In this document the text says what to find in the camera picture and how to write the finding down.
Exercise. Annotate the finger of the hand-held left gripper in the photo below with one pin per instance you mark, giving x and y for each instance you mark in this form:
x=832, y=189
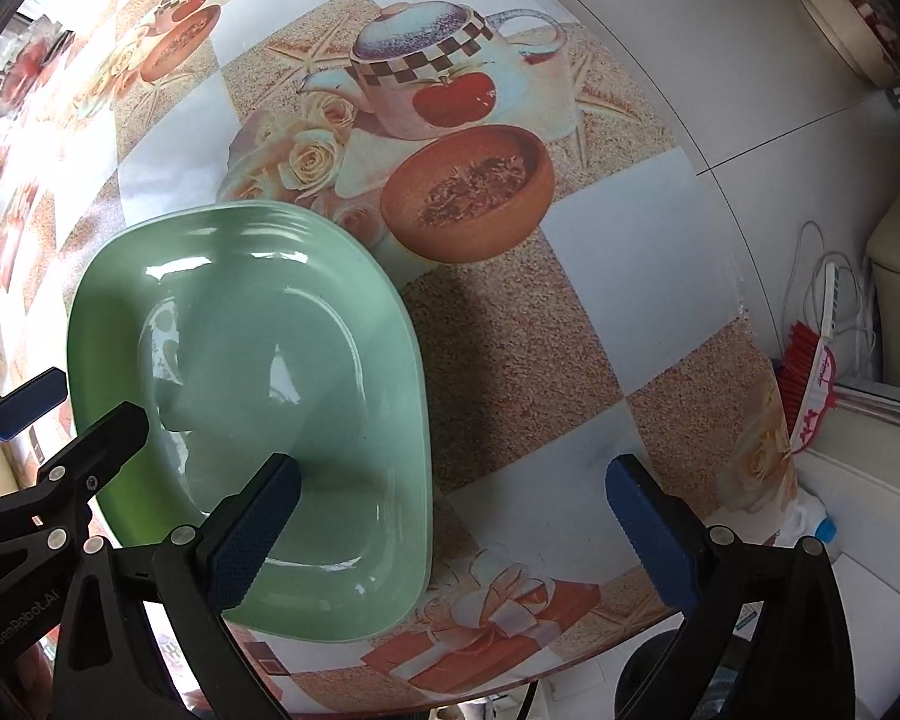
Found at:
x=105, y=442
x=22, y=401

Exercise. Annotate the printed tablecloth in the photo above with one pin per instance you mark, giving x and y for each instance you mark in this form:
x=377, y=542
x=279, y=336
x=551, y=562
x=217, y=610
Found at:
x=607, y=277

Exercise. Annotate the clear plastic packet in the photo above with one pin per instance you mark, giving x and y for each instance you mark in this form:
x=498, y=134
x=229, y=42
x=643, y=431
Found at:
x=26, y=64

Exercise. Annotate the white cabinet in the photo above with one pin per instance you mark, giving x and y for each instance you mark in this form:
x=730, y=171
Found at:
x=877, y=495

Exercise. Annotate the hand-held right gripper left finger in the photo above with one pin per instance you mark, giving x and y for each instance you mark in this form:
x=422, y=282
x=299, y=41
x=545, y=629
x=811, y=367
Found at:
x=259, y=532

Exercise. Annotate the red bristle brush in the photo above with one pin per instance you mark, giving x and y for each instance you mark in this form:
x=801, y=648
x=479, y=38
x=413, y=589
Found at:
x=802, y=375

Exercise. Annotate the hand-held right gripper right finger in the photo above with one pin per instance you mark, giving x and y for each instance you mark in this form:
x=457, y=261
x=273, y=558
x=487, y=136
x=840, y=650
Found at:
x=649, y=532

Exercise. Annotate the white bottle with blue cap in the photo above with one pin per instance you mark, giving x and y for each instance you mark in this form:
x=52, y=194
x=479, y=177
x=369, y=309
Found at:
x=817, y=525

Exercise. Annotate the green glass plate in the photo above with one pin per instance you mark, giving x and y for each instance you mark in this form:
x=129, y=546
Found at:
x=307, y=300

